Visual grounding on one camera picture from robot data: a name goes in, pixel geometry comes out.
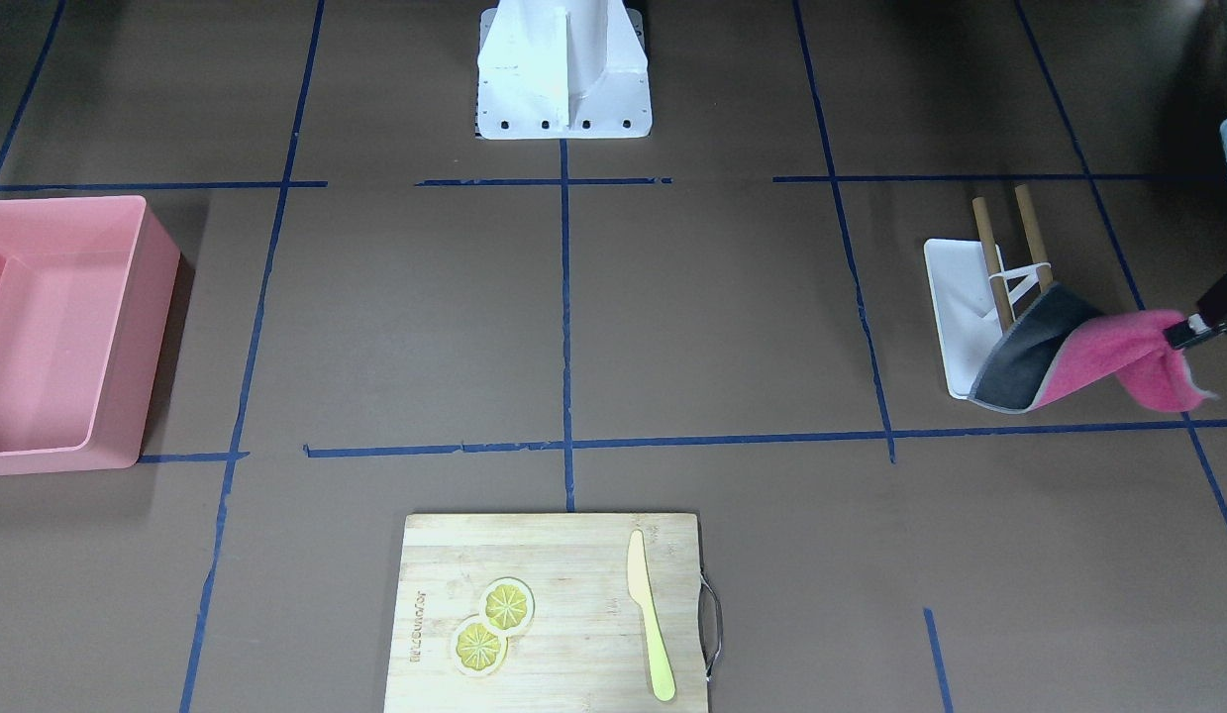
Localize pink and grey cloth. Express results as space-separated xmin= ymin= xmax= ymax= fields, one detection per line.
xmin=968 ymin=283 xmax=1215 ymax=414

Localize white towel rack stand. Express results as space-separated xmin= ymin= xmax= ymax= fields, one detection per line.
xmin=924 ymin=184 xmax=1054 ymax=401

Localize yellow plastic knife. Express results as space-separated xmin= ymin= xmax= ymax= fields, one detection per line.
xmin=626 ymin=531 xmax=677 ymax=701

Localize bamboo cutting board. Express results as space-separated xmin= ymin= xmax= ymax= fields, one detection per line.
xmin=382 ymin=513 xmax=712 ymax=712

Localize lemon slice upper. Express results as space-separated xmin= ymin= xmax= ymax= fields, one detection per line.
xmin=480 ymin=577 xmax=536 ymax=638

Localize lemon slice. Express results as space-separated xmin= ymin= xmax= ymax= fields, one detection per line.
xmin=480 ymin=577 xmax=536 ymax=638
xmin=450 ymin=617 xmax=510 ymax=677

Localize lemon slice lower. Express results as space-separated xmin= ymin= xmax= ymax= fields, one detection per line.
xmin=450 ymin=617 xmax=510 ymax=677

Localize pink plastic bin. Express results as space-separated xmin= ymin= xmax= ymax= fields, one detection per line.
xmin=0 ymin=195 xmax=182 ymax=475

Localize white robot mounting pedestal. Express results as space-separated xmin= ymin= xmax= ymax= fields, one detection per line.
xmin=474 ymin=1 xmax=654 ymax=141

